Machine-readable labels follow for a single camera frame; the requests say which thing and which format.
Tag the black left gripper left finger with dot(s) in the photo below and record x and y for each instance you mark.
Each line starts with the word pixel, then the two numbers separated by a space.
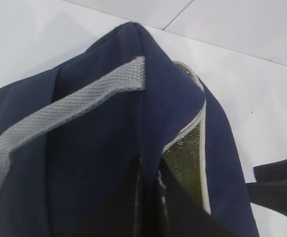
pixel 95 202

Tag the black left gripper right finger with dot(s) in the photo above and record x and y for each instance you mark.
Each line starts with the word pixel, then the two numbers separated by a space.
pixel 179 214

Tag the navy blue lunch bag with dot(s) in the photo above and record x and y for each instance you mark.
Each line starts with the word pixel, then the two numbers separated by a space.
pixel 123 98

